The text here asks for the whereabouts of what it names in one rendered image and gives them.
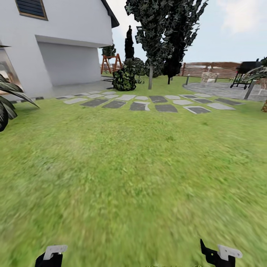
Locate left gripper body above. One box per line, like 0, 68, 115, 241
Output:
35, 254, 63, 267

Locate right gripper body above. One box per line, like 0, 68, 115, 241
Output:
205, 249, 235, 267

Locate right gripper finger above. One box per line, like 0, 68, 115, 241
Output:
200, 239, 211, 258

